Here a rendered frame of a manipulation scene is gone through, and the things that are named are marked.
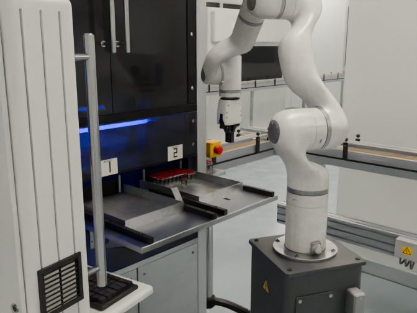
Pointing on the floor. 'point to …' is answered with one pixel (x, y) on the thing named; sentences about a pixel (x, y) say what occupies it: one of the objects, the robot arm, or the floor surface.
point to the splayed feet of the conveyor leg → (226, 305)
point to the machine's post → (200, 161)
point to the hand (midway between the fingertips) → (229, 137)
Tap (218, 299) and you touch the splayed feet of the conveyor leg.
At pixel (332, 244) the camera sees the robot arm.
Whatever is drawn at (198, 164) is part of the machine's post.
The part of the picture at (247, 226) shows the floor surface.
